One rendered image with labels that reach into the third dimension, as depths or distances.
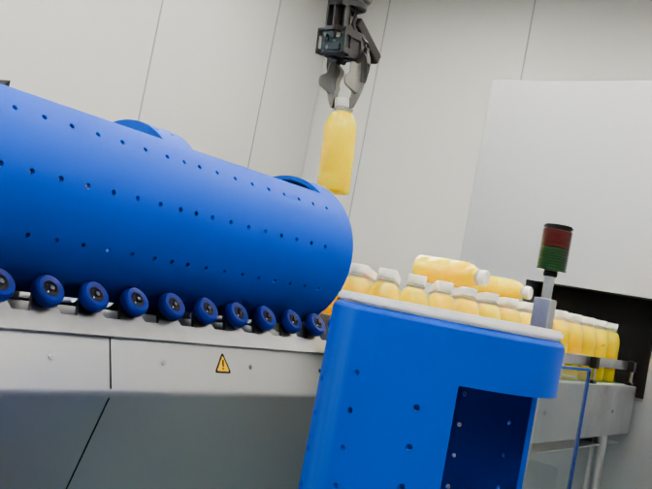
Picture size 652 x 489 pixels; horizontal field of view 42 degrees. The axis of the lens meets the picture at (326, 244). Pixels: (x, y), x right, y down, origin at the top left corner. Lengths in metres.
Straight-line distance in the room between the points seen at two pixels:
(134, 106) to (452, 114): 2.31
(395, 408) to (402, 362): 0.05
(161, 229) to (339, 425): 0.42
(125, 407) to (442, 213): 4.97
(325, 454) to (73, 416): 0.38
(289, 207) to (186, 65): 4.17
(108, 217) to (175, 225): 0.12
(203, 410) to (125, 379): 0.18
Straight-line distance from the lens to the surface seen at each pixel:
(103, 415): 1.23
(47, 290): 1.15
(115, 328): 1.23
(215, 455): 1.46
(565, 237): 1.86
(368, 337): 0.94
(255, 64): 6.14
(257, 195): 1.39
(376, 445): 0.94
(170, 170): 1.25
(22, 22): 4.72
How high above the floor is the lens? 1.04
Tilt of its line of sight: 3 degrees up
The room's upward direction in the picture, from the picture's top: 11 degrees clockwise
